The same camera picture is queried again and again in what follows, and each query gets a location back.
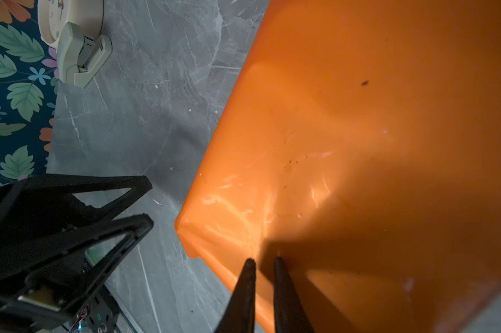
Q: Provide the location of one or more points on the round white analog clock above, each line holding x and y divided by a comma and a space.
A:
73, 29

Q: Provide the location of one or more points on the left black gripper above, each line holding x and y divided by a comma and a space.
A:
42, 284

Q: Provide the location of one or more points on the yellow wrapping paper sheet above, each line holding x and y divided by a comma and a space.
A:
362, 144

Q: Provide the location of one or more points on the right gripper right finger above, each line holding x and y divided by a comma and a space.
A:
289, 315

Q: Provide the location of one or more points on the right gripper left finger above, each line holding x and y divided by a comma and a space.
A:
239, 315

